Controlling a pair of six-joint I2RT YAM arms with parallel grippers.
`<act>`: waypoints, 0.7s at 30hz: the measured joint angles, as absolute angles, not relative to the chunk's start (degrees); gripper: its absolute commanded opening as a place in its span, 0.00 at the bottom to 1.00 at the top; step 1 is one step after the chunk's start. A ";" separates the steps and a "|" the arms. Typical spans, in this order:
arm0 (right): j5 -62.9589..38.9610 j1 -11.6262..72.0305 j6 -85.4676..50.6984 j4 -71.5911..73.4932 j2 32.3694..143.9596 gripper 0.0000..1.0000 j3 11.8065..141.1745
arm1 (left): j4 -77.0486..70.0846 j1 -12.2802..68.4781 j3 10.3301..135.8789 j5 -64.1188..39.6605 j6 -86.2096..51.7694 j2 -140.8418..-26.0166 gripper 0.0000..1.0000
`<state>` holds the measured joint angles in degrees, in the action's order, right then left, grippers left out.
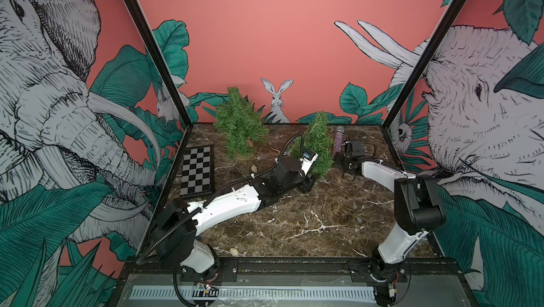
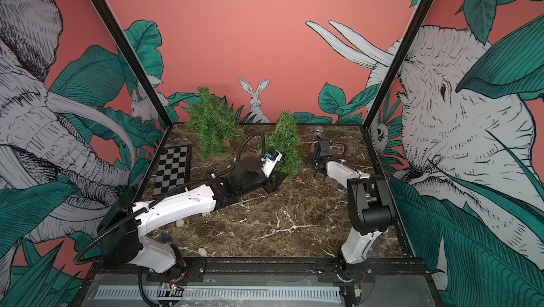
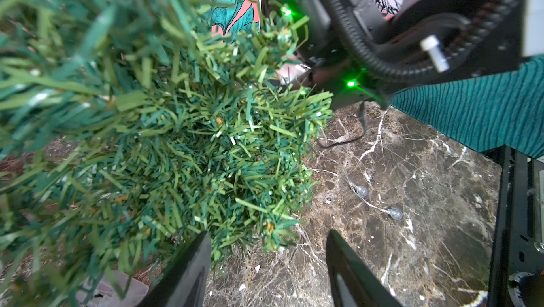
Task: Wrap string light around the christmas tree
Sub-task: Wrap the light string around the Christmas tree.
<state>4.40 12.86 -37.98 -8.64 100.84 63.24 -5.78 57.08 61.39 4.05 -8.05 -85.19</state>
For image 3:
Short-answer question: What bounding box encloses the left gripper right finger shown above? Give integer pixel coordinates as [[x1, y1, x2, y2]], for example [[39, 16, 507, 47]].
[[326, 230, 401, 307]]

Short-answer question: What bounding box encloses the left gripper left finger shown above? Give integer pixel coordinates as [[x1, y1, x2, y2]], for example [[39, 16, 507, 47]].
[[139, 232, 212, 307]]

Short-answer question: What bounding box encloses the green christmas tree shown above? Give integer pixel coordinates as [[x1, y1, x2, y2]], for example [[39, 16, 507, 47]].
[[1, 0, 332, 306]]

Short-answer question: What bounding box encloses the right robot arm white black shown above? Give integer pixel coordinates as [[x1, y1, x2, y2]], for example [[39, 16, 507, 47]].
[[261, 0, 543, 109]]

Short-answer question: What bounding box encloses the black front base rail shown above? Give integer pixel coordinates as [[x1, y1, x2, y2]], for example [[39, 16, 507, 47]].
[[486, 145, 543, 306]]

